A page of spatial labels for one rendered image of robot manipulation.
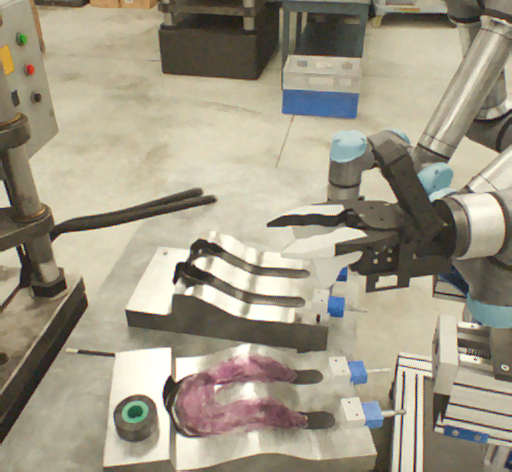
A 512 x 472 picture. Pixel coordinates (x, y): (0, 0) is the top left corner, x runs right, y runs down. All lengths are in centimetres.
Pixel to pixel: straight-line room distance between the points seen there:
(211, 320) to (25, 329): 49
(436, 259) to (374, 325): 194
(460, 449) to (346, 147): 116
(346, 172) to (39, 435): 84
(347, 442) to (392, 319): 153
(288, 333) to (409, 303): 147
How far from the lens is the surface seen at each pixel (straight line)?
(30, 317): 157
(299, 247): 57
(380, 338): 254
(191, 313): 135
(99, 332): 145
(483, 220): 66
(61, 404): 133
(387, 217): 62
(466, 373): 116
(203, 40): 521
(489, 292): 76
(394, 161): 59
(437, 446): 199
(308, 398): 120
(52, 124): 177
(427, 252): 67
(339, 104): 445
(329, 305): 133
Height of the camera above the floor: 181
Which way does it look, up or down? 35 degrees down
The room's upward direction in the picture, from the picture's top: straight up
